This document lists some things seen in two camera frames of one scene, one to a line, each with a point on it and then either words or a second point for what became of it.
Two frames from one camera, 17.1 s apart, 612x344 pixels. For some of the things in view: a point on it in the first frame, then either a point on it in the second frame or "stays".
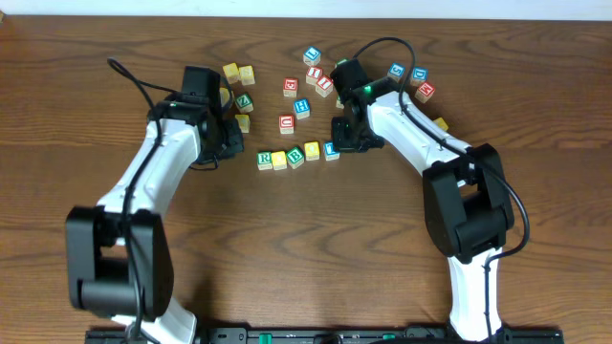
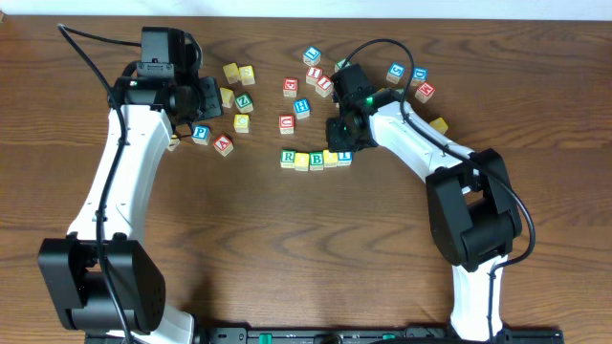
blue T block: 329,151 to 344,159
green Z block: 244,103 stays
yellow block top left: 231,72 stays
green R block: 264,160 to 287,159
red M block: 425,92 stays
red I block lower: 324,85 stays
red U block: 286,124 stays
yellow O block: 312,151 to 330,159
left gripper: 230,140 to 210,96
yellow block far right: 441,123 stays
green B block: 295,158 to 316,161
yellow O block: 279,161 to 301,161
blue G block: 396,71 stays
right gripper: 341,143 stays
